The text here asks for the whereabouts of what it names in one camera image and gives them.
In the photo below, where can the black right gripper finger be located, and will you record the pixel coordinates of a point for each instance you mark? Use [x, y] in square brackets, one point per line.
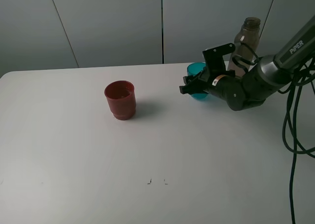
[193, 88]
[194, 78]

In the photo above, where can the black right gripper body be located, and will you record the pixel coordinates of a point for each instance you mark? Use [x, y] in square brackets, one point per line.
[222, 86]

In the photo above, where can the blue translucent plastic cup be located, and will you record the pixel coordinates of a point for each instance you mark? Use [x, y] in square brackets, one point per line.
[192, 70]

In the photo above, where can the clear brownish plastic bottle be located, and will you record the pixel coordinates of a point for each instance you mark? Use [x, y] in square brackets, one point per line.
[246, 43]

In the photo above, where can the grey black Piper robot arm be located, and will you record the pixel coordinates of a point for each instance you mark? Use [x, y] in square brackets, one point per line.
[262, 78]

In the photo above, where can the red plastic cup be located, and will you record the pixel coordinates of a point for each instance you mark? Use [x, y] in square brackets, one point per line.
[120, 96]

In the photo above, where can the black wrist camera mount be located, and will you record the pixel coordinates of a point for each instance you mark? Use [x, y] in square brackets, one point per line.
[214, 57]

